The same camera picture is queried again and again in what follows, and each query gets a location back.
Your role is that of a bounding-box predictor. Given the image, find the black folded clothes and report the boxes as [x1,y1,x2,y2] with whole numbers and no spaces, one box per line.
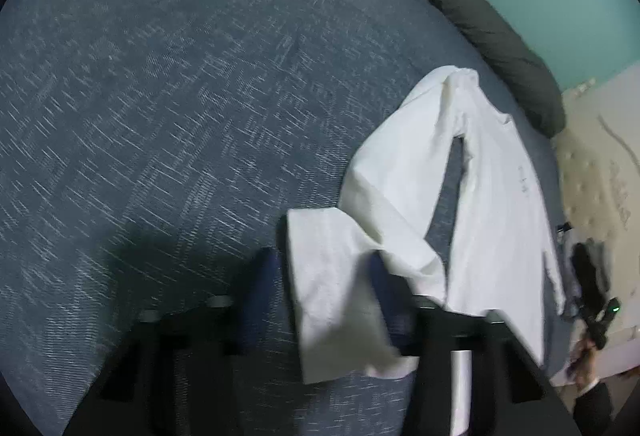
[570,241,611,309]

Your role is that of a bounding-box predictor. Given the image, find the white long-sleeve shirt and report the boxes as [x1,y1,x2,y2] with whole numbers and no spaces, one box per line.
[286,66,566,436]

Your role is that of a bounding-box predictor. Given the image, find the person's right forearm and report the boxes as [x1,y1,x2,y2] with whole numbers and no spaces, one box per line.
[572,378,617,436]

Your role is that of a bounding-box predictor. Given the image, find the person's right hand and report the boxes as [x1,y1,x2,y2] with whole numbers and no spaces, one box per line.
[570,338,596,387]

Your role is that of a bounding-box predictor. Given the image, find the cream tufted headboard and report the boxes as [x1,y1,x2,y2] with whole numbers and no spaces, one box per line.
[550,66,640,387]

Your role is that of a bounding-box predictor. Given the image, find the dark grey long pillow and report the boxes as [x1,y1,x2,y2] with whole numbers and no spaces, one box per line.
[280,0,566,139]

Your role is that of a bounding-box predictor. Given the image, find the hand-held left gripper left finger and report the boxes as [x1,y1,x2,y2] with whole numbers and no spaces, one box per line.
[65,248,288,436]

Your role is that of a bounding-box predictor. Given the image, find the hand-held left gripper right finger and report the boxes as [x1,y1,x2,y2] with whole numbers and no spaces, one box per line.
[367,256,583,436]

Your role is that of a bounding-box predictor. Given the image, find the bed with blue patterned sheet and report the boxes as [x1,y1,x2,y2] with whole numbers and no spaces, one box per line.
[0,0,576,436]

